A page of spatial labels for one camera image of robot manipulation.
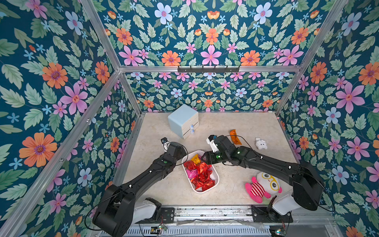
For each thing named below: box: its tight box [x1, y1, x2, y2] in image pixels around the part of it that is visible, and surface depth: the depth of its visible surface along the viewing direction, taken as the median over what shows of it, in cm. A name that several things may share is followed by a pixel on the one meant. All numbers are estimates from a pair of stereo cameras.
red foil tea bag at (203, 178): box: [190, 161, 216, 188], surface depth 84 cm
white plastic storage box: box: [199, 164, 220, 194], surface depth 82 cm
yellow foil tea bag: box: [190, 154, 201, 165], surface depth 88 cm
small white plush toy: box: [255, 137, 268, 150], surface depth 99 cm
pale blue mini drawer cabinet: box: [167, 103, 199, 140], surface depth 100 cm
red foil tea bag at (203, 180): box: [190, 173, 216, 192], surface depth 82 cm
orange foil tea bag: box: [229, 128, 242, 145], surface depth 106 cm
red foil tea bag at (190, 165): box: [183, 159, 198, 171], surface depth 86 cm
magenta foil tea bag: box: [185, 168, 198, 180], surface depth 84 cm
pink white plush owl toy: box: [244, 171, 283, 204], surface depth 78 cm
